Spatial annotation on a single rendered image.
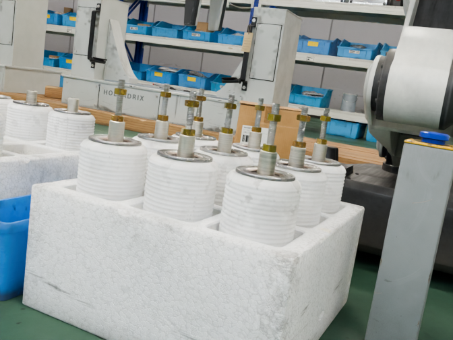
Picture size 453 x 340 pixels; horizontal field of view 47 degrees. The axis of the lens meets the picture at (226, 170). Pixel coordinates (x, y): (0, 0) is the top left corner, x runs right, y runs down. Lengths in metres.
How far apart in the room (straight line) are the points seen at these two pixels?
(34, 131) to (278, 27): 1.97
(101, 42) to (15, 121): 2.41
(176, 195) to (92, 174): 0.13
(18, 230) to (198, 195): 0.28
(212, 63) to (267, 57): 7.19
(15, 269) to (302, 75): 8.77
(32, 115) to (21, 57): 2.90
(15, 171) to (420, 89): 0.73
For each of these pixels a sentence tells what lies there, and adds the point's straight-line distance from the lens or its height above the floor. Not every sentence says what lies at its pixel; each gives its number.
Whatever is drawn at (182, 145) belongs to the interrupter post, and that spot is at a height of 0.27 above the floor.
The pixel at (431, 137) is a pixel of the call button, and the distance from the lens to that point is 0.77.
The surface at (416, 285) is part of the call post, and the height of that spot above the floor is 0.12.
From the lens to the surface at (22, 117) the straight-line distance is 1.17.
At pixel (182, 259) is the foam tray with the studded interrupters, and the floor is 0.14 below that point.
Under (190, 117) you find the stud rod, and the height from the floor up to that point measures 0.31.
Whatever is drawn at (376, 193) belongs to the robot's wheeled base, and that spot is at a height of 0.18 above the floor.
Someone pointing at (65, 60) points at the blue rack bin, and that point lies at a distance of 7.16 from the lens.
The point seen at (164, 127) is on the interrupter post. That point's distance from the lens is 0.85.
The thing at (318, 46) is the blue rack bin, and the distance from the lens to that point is 5.55.
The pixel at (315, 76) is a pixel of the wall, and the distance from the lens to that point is 9.36.
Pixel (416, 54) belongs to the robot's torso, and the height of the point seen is 0.46.
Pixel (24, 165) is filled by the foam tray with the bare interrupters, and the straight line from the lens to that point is 0.96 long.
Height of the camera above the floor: 0.35
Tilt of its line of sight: 9 degrees down
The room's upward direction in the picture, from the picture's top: 8 degrees clockwise
